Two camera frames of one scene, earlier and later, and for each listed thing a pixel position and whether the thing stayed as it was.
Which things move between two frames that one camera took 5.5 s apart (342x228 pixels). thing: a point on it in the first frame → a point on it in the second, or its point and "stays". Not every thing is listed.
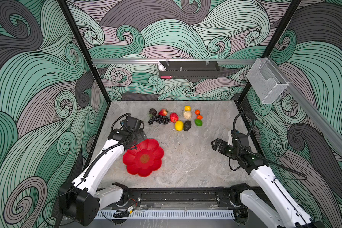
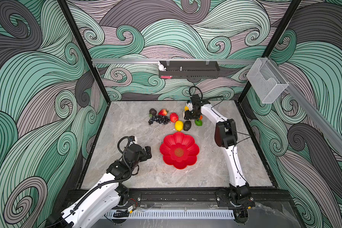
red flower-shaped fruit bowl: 143,160 → 179,150
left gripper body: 141,136 → 142,156
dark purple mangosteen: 153,111 stays
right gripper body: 232,152 → 192,114
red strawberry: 163,112 stays
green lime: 198,122 stays
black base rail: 181,196 stays
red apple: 174,117 stays
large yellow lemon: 179,126 stays
